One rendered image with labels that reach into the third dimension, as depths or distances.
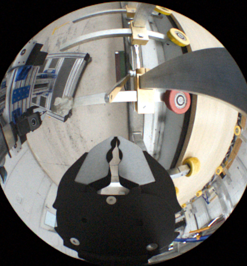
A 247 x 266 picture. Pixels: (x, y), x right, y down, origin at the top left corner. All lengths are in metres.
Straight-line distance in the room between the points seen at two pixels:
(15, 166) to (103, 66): 2.73
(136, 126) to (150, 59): 0.39
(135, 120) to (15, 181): 2.75
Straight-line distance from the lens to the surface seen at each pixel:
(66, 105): 0.30
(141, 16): 0.32
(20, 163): 2.71
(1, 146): 0.31
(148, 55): 0.57
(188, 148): 0.38
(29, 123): 0.30
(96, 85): 1.16
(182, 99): 0.26
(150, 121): 0.56
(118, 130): 1.24
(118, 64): 0.44
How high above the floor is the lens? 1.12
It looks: 62 degrees down
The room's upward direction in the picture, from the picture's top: 176 degrees clockwise
